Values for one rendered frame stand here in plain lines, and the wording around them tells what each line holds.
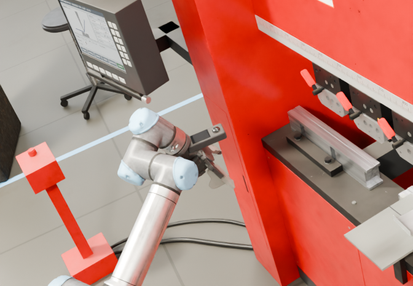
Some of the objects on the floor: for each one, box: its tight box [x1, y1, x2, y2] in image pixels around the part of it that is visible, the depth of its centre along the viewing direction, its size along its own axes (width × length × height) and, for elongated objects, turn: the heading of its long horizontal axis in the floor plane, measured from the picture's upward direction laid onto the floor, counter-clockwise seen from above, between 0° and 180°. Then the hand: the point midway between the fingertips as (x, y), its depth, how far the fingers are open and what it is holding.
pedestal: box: [16, 142, 118, 285], centre depth 346 cm, size 20×25×83 cm
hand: (230, 168), depth 197 cm, fingers open, 14 cm apart
